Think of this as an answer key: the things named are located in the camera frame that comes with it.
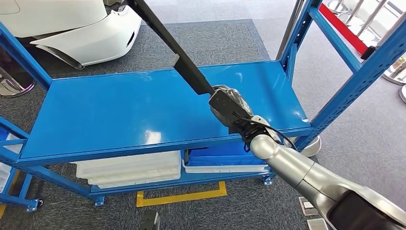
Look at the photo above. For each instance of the blue metal shelf rack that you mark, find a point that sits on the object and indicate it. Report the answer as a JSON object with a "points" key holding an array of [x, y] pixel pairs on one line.
{"points": [[111, 111]]}

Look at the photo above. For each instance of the small blue shelf rack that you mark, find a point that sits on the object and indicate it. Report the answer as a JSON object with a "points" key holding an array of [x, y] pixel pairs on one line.
{"points": [[16, 199]]}

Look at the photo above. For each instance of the white divided storage bin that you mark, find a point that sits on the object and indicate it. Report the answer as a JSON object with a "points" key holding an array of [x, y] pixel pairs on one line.
{"points": [[6, 177]]}

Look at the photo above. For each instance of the black right camera bracket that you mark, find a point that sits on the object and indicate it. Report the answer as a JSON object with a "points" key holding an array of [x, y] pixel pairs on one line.
{"points": [[228, 106]]}

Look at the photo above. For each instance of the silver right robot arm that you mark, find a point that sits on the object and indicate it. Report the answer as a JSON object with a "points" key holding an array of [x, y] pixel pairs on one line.
{"points": [[285, 158]]}

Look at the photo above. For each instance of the white car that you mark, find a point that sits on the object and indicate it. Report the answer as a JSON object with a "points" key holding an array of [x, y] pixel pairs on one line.
{"points": [[63, 16]]}

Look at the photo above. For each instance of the chrome stanchion post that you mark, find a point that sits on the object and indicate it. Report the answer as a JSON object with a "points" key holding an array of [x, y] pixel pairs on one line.
{"points": [[289, 31], [16, 91], [395, 79], [312, 149], [402, 95]]}

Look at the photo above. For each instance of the yellow floor tape marking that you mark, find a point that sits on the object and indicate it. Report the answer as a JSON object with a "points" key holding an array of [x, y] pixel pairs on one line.
{"points": [[2, 212]]}

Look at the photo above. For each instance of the black part in bin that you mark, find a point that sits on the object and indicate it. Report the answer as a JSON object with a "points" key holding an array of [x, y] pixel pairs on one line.
{"points": [[187, 157]]}

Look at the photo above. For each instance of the open metal floor socket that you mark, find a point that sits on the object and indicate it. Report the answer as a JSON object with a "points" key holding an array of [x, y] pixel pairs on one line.
{"points": [[305, 206]]}

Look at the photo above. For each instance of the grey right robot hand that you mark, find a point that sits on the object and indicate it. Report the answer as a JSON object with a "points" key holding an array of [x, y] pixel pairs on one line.
{"points": [[236, 93]]}

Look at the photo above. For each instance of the black robot left foot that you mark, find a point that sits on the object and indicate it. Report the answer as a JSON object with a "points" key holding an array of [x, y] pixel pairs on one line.
{"points": [[149, 222]]}

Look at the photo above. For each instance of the black plastic plate frame part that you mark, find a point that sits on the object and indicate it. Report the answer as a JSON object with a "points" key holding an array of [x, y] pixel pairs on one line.
{"points": [[192, 74]]}

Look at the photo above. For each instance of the red barrier belt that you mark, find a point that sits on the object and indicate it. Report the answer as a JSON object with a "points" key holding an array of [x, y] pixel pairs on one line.
{"points": [[342, 30]]}

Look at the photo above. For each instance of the white tray under blue bin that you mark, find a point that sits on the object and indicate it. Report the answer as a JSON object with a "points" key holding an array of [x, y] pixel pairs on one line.
{"points": [[222, 170]]}

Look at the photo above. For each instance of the blue plastic bin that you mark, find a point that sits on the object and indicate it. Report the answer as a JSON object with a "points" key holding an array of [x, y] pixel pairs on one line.
{"points": [[215, 157]]}

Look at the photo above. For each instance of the closed metal floor socket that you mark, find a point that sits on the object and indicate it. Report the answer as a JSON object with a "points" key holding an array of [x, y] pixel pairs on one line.
{"points": [[315, 225]]}

